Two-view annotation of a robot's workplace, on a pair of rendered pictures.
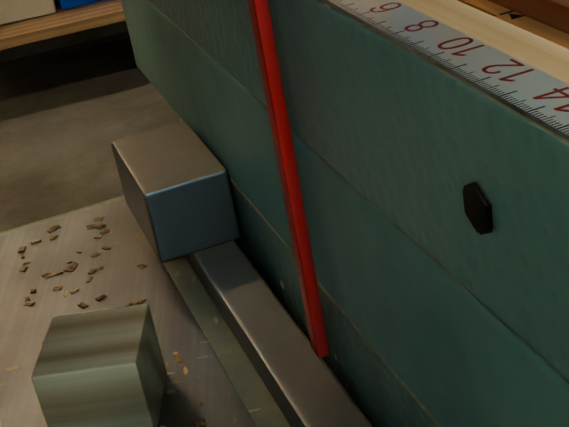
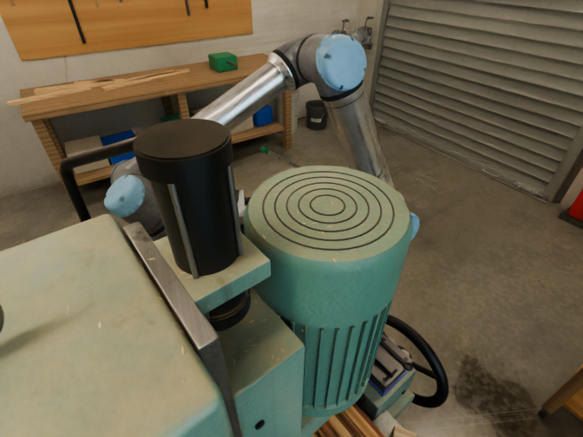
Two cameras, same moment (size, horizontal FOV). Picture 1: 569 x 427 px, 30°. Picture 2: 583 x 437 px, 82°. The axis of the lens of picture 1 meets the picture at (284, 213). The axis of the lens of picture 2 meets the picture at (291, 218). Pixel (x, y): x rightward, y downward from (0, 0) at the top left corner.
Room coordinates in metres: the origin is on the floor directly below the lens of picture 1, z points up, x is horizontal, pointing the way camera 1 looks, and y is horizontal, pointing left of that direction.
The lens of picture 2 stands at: (0.09, 0.09, 1.71)
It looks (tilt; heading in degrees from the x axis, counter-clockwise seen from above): 39 degrees down; 337
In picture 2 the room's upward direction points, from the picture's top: straight up
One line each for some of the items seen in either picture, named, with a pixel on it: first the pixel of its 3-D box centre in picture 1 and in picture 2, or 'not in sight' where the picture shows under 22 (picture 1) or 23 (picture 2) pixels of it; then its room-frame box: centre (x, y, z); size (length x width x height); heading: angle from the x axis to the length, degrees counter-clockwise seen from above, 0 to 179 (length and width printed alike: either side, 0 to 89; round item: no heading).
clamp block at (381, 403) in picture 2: not in sight; (370, 374); (0.38, -0.24, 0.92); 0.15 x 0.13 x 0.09; 15
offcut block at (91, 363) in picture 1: (102, 374); not in sight; (0.33, 0.08, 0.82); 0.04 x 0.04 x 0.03; 85
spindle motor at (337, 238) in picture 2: not in sight; (319, 298); (0.33, -0.05, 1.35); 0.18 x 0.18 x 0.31
